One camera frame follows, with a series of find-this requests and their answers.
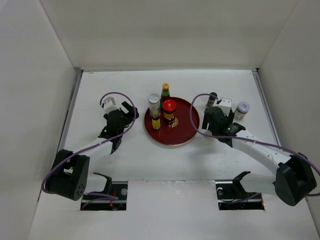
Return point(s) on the aluminium table rail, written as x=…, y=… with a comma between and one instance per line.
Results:
x=260, y=124
x=70, y=108

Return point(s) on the right aluminium table rail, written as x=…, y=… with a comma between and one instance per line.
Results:
x=260, y=124

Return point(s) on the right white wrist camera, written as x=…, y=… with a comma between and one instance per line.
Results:
x=225, y=104

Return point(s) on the small yellow-label brown bottle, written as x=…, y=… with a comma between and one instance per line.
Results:
x=155, y=119

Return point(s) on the white-lid red-label jar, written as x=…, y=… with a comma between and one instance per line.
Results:
x=241, y=110

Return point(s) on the left aluminium table rail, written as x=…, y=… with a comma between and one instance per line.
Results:
x=70, y=108

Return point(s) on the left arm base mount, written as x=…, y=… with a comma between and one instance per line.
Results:
x=102, y=193

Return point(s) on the silver-lid white spice jar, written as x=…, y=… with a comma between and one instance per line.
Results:
x=154, y=104

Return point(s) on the red-lid dark sauce jar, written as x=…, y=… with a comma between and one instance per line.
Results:
x=169, y=110

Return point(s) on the red round tray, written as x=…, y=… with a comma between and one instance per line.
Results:
x=179, y=132

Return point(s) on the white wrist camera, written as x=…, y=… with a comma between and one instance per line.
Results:
x=225, y=104
x=109, y=104

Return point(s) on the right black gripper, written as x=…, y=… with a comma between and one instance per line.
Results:
x=230, y=117

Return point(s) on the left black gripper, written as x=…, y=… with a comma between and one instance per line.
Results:
x=129, y=119

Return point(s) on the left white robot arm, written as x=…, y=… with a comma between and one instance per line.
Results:
x=69, y=173

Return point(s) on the small black-lid pepper bottle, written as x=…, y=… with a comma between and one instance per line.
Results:
x=211, y=100

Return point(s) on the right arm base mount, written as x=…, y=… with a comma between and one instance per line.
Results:
x=231, y=195

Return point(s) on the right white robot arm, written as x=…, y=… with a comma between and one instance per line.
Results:
x=294, y=177

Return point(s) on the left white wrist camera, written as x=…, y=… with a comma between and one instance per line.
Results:
x=109, y=104

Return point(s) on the green red sauce bottle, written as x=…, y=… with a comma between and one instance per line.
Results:
x=165, y=93

